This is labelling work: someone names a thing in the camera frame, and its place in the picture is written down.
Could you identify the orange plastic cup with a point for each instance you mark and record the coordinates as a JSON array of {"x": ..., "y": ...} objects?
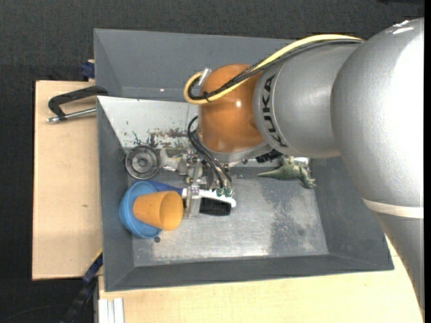
[{"x": 155, "y": 210}]

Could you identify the black cylinder on white bracket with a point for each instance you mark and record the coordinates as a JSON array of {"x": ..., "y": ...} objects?
[{"x": 215, "y": 208}]

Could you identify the pale cardboard board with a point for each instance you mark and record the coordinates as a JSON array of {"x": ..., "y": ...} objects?
[{"x": 64, "y": 187}]

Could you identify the blue round dish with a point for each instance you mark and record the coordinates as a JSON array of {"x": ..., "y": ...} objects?
[{"x": 127, "y": 214}]

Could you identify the dark grey round metal disc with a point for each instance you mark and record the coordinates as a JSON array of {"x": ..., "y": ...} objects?
[{"x": 142, "y": 162}]

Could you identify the green toy dinosaur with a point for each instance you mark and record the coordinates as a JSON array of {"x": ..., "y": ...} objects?
[{"x": 291, "y": 173}]

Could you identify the grey metal bin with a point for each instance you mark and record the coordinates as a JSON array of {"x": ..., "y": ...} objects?
[{"x": 262, "y": 227}]

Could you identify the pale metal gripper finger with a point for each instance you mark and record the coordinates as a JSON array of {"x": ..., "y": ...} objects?
[
  {"x": 192, "y": 204},
  {"x": 186, "y": 164}
]

